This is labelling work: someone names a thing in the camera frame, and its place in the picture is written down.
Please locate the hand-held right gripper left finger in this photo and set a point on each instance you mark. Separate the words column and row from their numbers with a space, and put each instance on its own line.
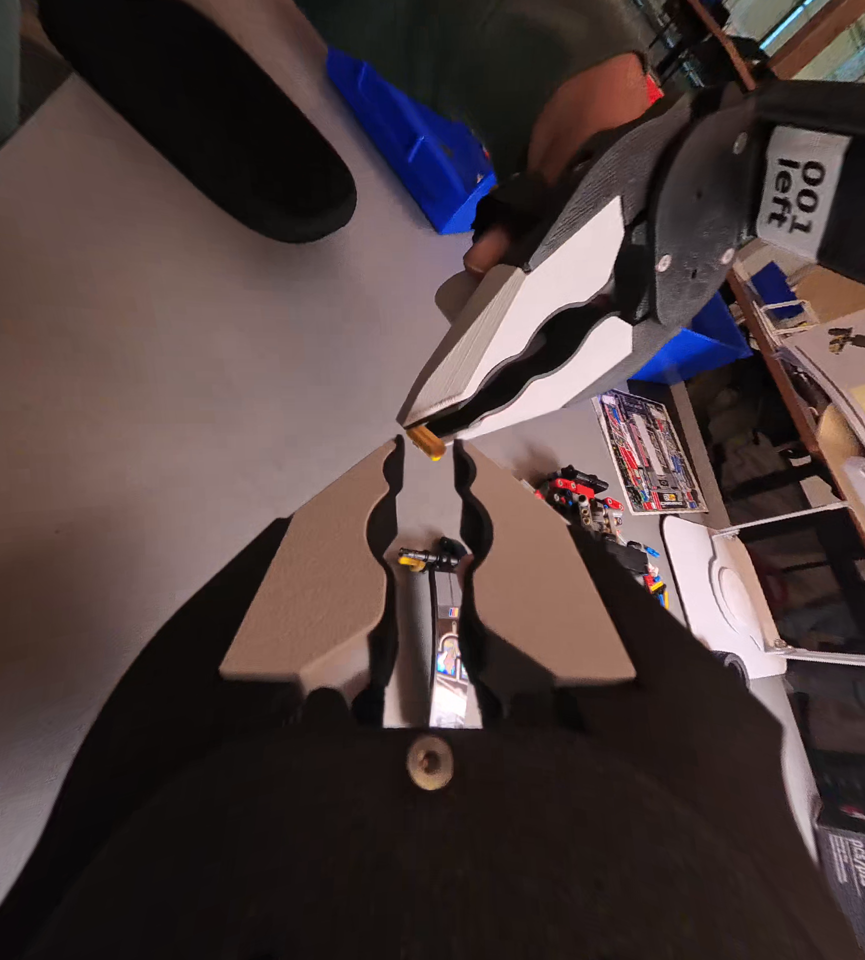
column 312, row 592

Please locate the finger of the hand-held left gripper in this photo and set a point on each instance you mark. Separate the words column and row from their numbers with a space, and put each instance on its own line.
column 537, row 307
column 575, row 367

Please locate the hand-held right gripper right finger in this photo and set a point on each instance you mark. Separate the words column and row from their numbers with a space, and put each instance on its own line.
column 545, row 600

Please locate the yellow lego pin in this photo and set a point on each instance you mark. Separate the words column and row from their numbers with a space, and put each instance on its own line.
column 426, row 442

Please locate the person's left forearm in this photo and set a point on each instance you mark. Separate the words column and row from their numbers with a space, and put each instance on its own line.
column 477, row 60

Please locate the lego car model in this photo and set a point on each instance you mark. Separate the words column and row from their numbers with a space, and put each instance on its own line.
column 575, row 489

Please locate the small black yellow lego assembly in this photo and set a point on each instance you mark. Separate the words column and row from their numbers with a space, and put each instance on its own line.
column 432, row 559

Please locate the small lego tire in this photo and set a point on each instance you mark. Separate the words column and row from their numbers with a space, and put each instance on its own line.
column 732, row 666

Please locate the person's left hand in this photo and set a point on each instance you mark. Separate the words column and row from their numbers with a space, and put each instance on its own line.
column 590, row 120

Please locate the colourful sticker sheet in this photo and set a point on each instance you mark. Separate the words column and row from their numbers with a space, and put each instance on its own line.
column 650, row 450

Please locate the blue storage bin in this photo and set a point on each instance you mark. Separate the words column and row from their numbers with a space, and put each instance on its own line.
column 710, row 349
column 402, row 135

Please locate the wooden shelf board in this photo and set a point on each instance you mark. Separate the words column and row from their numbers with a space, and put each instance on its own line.
column 796, row 394

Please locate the white metal stand bar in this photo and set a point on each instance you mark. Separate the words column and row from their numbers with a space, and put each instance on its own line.
column 777, row 517
column 845, row 658

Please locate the black padded armrest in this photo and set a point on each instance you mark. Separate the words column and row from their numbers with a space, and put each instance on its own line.
column 200, row 112

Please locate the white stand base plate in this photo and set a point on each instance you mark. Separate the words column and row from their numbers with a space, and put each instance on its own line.
column 732, row 600

